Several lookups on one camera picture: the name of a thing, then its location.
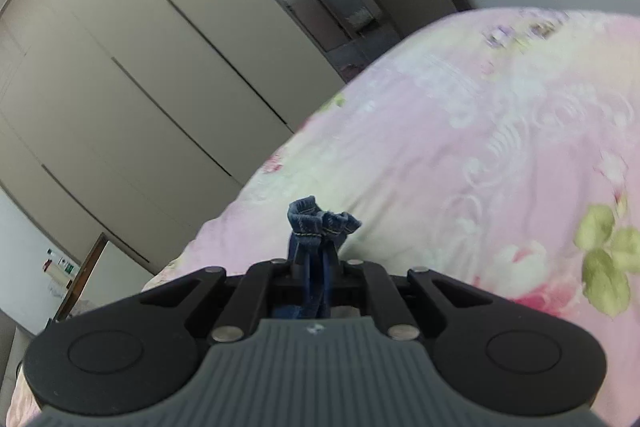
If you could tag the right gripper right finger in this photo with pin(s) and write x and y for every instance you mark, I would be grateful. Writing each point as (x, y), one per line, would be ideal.
(496, 353)

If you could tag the beige built-in wardrobe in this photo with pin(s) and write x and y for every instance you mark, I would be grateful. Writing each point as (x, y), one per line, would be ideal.
(142, 119)

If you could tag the pink floral bed quilt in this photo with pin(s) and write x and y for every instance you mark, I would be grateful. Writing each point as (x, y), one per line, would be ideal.
(496, 147)

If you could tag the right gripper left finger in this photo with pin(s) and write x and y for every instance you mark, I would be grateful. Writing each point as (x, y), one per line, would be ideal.
(139, 351)

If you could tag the white bottle green label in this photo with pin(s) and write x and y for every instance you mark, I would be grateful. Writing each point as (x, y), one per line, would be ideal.
(65, 263)

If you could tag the wooden top nightstand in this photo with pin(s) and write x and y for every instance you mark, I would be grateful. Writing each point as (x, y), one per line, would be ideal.
(107, 275)

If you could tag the blue denim jeans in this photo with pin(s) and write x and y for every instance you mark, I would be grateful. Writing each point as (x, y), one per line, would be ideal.
(316, 238)

